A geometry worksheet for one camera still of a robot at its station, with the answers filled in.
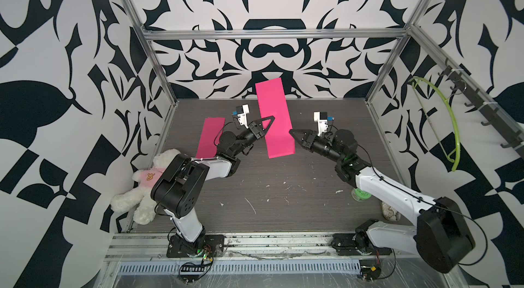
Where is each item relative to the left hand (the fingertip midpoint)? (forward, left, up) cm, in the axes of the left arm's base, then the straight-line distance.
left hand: (272, 114), depth 75 cm
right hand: (-6, -6, -2) cm, 9 cm away
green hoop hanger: (-19, -58, -2) cm, 61 cm away
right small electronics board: (-45, -31, -30) cm, 63 cm away
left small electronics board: (-43, +29, -33) cm, 61 cm away
